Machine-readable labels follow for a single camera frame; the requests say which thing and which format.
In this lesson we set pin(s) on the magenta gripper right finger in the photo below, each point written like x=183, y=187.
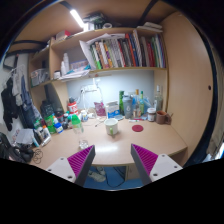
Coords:
x=152, y=167

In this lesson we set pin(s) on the clear glass bottle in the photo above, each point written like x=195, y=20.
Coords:
x=158, y=99

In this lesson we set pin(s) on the white mug green handle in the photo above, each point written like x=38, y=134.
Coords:
x=111, y=125

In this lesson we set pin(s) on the pink snack bag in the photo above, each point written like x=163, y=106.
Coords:
x=100, y=109

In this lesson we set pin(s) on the red white canister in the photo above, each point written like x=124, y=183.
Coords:
x=72, y=106

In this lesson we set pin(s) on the grey shaker bottle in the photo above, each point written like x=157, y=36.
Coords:
x=127, y=103

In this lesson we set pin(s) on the clear plastic water bottle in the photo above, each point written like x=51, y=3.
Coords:
x=77, y=127

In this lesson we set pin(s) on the fluorescent tube light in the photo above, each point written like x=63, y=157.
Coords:
x=77, y=17

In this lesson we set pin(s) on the small drinking glass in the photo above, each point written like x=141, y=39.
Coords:
x=83, y=144

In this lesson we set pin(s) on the green tall can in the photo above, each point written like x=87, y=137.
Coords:
x=121, y=107

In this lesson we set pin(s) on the white desk lamp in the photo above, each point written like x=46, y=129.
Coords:
x=91, y=94

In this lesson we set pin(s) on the brown ceramic mug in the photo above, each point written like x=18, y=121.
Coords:
x=163, y=118

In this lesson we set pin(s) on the row of books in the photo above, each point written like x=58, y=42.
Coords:
x=124, y=50

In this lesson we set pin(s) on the hanging dark clothes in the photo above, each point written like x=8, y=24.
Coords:
x=16, y=100

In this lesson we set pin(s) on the wooden shelf unit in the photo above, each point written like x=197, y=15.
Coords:
x=51, y=58

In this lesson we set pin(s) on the green spray bottle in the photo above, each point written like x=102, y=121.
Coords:
x=141, y=101

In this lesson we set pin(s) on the red round coaster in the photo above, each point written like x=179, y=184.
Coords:
x=137, y=128

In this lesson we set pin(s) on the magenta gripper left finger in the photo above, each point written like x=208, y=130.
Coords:
x=74, y=168

